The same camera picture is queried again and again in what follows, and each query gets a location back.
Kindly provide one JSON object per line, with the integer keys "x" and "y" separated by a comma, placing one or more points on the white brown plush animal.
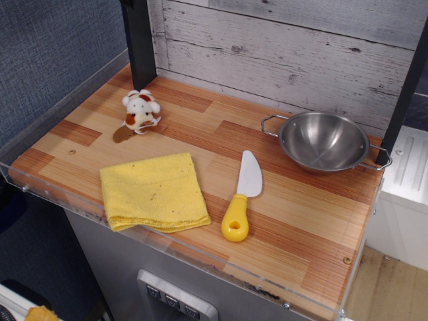
{"x": 141, "y": 107}

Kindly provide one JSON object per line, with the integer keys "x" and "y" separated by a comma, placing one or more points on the yellow folded cloth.
{"x": 162, "y": 193}

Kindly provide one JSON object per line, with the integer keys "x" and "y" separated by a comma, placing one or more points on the silver dispenser panel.
{"x": 166, "y": 301}

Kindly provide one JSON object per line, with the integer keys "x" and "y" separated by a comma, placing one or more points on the white cabinet at right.
{"x": 398, "y": 227}

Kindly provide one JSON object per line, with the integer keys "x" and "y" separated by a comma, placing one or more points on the yellow black object bottom left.
{"x": 16, "y": 312}

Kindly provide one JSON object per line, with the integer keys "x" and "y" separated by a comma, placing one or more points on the toy knife yellow handle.
{"x": 235, "y": 226}

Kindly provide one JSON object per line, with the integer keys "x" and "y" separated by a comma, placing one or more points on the steel bowl with handles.
{"x": 322, "y": 142}

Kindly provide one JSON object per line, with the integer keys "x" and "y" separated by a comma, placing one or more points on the black left frame post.
{"x": 139, "y": 41}

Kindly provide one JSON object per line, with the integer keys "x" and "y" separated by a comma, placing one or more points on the black frame post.
{"x": 409, "y": 86}
{"x": 139, "y": 41}

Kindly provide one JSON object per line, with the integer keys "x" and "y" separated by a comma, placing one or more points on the black right frame post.
{"x": 409, "y": 86}

